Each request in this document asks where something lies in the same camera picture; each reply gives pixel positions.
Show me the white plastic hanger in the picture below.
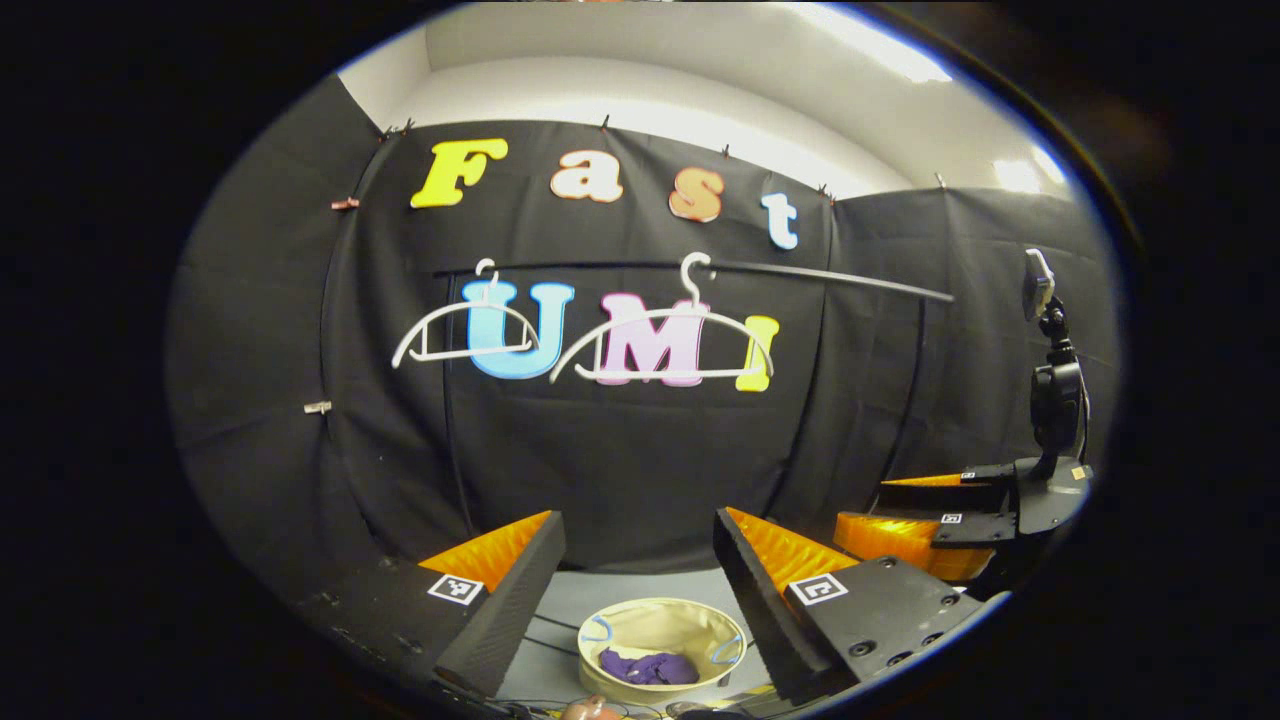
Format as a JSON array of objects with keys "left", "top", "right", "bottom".
[
  {"left": 390, "top": 258, "right": 543, "bottom": 369},
  {"left": 548, "top": 252, "right": 776, "bottom": 386}
]

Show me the black clothes rail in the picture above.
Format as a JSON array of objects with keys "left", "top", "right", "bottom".
[{"left": 432, "top": 258, "right": 956, "bottom": 304}]

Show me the cream laundry hamper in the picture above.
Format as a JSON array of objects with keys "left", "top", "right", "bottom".
[{"left": 577, "top": 597, "right": 749, "bottom": 706}]

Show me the thin black floor cable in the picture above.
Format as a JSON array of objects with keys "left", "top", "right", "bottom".
[{"left": 520, "top": 612, "right": 583, "bottom": 659}]

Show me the purple jacket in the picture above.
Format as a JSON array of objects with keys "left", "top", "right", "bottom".
[{"left": 598, "top": 647, "right": 701, "bottom": 687}]

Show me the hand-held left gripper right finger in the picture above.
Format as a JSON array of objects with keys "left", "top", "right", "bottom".
[{"left": 712, "top": 506, "right": 1011, "bottom": 706}]

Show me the small ceiling light panel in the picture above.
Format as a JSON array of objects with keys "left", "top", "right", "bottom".
[{"left": 990, "top": 148, "right": 1071, "bottom": 196}]

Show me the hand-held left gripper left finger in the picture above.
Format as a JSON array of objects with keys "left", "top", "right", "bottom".
[{"left": 290, "top": 510, "right": 567, "bottom": 701}]

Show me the black backdrop cloth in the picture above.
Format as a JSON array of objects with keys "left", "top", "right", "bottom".
[{"left": 165, "top": 75, "right": 1121, "bottom": 611}]

